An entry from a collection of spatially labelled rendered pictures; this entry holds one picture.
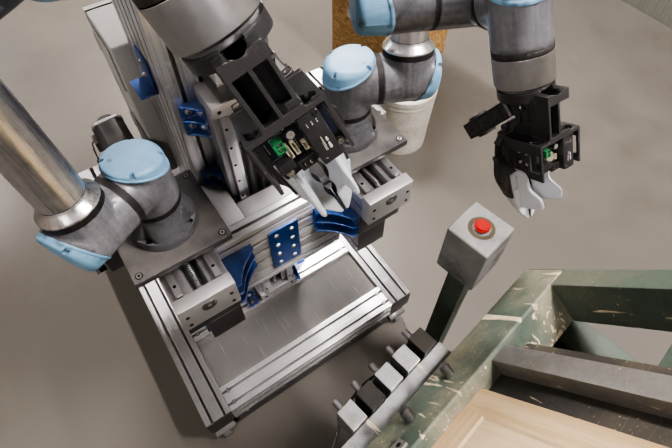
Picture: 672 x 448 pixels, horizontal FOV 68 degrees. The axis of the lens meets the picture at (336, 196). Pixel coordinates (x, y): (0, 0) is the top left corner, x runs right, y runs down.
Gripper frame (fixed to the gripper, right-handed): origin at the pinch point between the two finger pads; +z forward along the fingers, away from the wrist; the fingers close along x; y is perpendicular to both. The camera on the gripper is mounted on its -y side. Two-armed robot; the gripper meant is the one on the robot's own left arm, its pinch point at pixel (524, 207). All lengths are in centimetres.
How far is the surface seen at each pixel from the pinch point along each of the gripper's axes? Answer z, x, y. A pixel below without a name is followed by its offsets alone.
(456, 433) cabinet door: 46.3, -16.8, -5.8
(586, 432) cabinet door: 35.2, -4.7, 13.6
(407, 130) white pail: 55, 74, -146
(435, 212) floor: 89, 65, -122
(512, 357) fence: 42.1, 1.8, -8.8
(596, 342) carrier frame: 59, 28, -10
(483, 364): 43.9, -2.9, -12.6
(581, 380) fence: 34.6, 2.3, 7.2
